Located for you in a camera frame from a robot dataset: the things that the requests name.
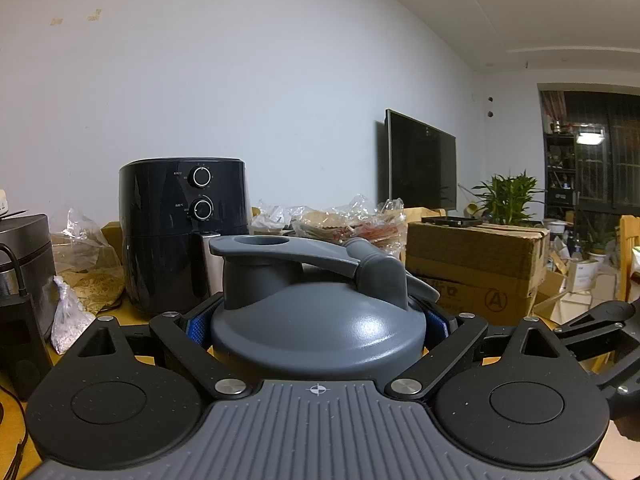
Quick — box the taped cardboard box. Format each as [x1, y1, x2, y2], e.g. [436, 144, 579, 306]
[404, 220, 551, 326]

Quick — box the clear plastic bag of food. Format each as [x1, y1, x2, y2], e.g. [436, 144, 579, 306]
[290, 195, 407, 263]

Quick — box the plain cardboard box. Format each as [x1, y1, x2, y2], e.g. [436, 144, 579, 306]
[532, 270, 621, 326]

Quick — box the green potted plant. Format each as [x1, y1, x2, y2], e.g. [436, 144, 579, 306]
[472, 170, 548, 226]

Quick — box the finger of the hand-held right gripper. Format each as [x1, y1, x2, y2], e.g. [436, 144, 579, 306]
[552, 300, 640, 342]
[567, 330, 640, 376]

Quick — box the black portable air pump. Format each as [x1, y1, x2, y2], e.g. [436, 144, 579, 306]
[0, 242, 53, 401]

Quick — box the reddish curtain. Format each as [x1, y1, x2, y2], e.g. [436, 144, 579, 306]
[541, 91, 567, 133]

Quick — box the dark barred window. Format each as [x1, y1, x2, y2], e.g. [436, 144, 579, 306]
[539, 89, 640, 216]

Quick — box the grey rice cooker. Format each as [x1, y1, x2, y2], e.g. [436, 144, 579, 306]
[0, 213, 57, 311]

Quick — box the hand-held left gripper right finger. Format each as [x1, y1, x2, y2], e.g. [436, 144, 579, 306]
[384, 307, 566, 402]

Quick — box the crumpled clear plastic bag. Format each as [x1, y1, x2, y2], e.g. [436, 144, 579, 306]
[250, 205, 293, 236]

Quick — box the small potted plant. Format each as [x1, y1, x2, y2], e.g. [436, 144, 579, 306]
[582, 220, 618, 261]

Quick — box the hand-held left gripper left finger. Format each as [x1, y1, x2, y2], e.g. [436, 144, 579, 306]
[75, 294, 253, 402]

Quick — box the black flat frame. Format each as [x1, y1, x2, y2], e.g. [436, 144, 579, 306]
[421, 215, 483, 227]

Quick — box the small tan cardboard box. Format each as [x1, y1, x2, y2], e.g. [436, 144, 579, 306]
[101, 221, 124, 251]

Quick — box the cluttered dark shelf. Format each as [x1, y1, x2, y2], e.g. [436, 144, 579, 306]
[545, 132, 578, 218]

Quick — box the bag of white granules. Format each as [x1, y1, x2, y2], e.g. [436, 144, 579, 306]
[50, 275, 96, 356]

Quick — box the black television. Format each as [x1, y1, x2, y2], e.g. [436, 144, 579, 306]
[384, 108, 458, 211]

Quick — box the black air fryer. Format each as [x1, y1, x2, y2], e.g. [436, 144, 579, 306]
[118, 158, 251, 318]

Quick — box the plastic bag of brown food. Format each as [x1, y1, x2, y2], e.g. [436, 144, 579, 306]
[52, 207, 126, 316]

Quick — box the clear shaker bottle grey lid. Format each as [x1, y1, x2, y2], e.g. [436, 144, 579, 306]
[209, 234, 441, 383]

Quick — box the wooden chair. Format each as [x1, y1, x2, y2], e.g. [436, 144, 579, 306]
[617, 215, 640, 301]

